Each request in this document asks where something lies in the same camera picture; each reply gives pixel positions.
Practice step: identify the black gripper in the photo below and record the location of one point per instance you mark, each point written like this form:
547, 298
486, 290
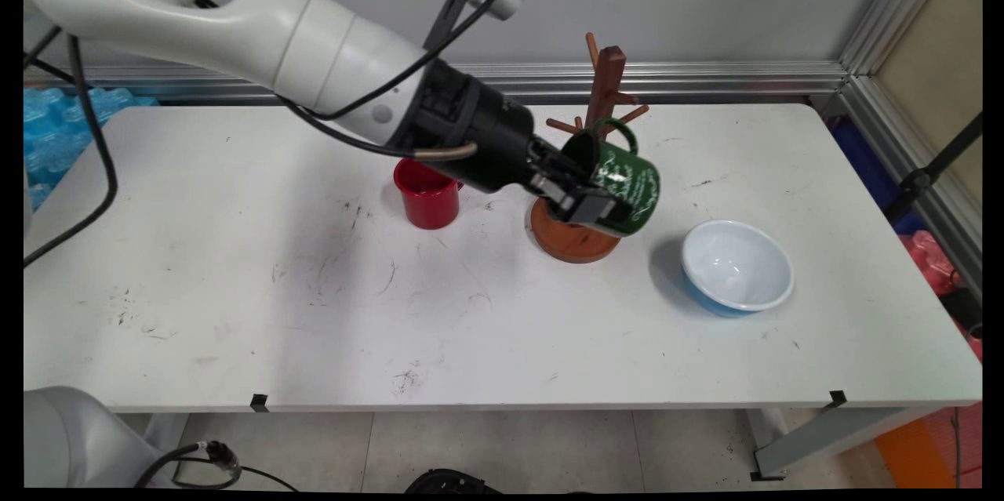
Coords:
490, 140

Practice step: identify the green enamel mug white lettering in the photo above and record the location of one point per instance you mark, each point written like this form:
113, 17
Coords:
631, 187

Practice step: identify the brown wooden mug tree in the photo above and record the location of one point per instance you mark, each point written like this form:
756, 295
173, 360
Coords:
605, 85

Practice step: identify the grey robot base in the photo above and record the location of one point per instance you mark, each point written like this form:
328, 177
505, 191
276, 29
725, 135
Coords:
78, 442

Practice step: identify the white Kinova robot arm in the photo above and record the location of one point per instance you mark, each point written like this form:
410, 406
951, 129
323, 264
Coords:
235, 23

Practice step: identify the red enamel mug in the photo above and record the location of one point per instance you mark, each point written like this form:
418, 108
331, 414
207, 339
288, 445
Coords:
427, 199

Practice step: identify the white bowl blue outside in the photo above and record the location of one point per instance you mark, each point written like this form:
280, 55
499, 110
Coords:
733, 266

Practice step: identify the blue plastic bin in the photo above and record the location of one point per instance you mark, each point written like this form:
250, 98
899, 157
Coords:
859, 160

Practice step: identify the black round floor object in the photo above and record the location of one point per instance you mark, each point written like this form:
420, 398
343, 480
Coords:
451, 481

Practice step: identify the black tape strip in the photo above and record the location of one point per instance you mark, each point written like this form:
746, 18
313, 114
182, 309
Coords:
837, 399
260, 402

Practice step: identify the black tripod pole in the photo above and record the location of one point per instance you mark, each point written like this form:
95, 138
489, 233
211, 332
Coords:
929, 170

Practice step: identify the grey table leg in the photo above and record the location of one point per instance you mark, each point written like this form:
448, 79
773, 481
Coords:
831, 438

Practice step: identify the red plastic bag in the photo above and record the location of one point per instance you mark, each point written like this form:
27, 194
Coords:
929, 262

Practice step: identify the beige partition panel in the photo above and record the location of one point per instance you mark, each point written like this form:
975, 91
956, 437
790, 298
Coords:
933, 54

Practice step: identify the orange floor mat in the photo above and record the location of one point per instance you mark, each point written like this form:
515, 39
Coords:
914, 450

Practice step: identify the blue plastic bag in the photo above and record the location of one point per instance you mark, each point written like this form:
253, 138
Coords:
63, 132

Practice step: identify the long horizontal aluminium rail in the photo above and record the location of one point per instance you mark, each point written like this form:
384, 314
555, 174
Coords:
706, 80

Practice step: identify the aluminium corner frame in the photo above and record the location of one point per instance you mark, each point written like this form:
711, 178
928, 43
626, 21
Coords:
878, 93

